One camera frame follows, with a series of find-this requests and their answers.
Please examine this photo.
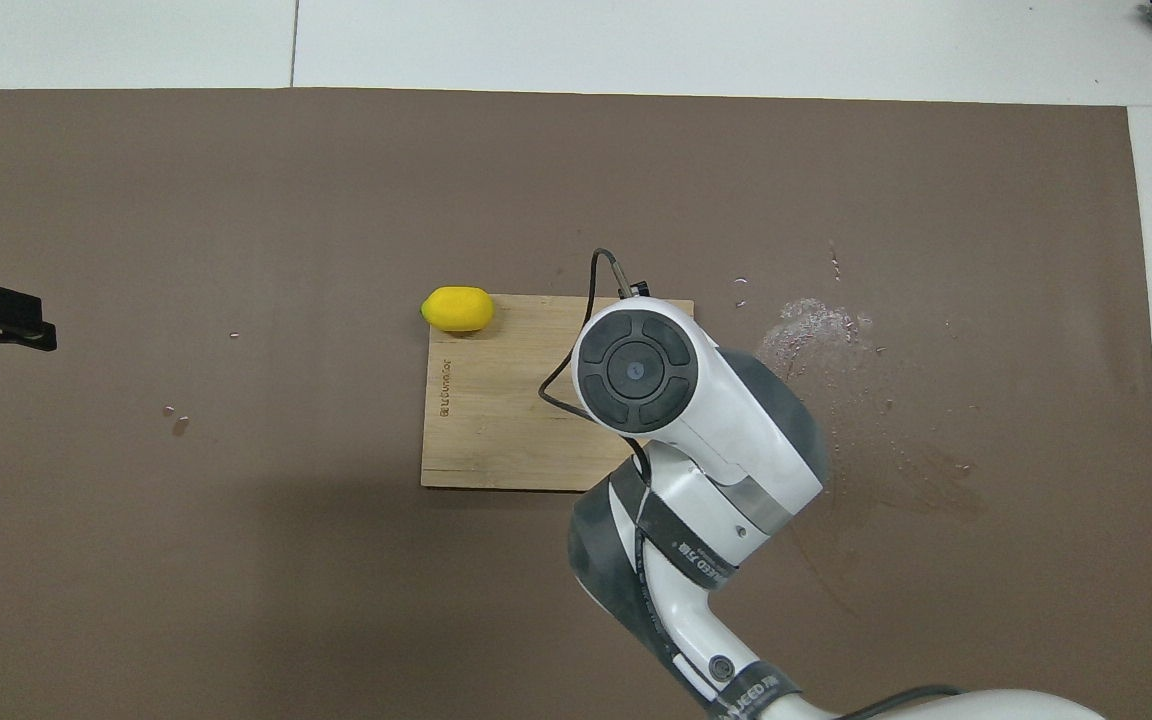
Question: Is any brown table mat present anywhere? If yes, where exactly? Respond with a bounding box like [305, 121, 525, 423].
[0, 88, 1152, 720]

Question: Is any yellow lemon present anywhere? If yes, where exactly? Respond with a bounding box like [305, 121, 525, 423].
[421, 286, 495, 333]

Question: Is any wooden cutting board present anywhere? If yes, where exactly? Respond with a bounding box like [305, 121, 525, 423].
[421, 295, 694, 493]

